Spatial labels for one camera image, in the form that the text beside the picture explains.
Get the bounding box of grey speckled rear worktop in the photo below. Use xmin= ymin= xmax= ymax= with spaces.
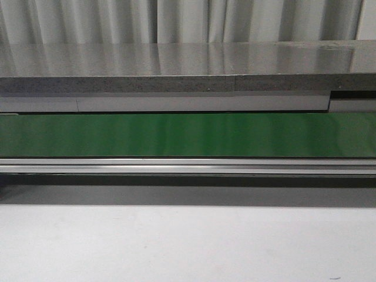
xmin=1 ymin=41 xmax=375 ymax=93

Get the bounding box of green conveyor belt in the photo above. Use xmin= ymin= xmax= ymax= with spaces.
xmin=1 ymin=113 xmax=375 ymax=158

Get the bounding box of white pleated curtain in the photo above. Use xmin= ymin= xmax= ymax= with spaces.
xmin=1 ymin=1 xmax=375 ymax=44

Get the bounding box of aluminium front conveyor rail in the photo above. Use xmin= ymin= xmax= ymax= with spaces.
xmin=1 ymin=157 xmax=375 ymax=176

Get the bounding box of grey rear conveyor rail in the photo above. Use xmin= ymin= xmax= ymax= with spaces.
xmin=1 ymin=90 xmax=375 ymax=113

